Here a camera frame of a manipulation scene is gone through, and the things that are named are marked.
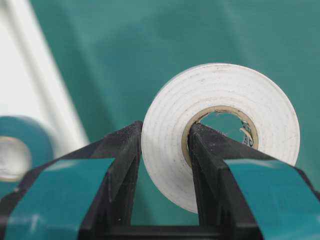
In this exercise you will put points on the teal tape roll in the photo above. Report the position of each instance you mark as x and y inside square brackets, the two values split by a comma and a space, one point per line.
[24, 145]

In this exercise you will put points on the white plastic tray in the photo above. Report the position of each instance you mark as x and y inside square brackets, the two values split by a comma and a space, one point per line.
[30, 82]

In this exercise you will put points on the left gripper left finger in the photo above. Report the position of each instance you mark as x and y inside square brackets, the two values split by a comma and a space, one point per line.
[78, 195]

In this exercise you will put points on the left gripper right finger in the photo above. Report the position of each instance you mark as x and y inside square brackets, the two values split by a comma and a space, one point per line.
[247, 194]

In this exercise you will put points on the white tape roll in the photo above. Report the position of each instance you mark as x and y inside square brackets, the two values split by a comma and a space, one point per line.
[269, 122]

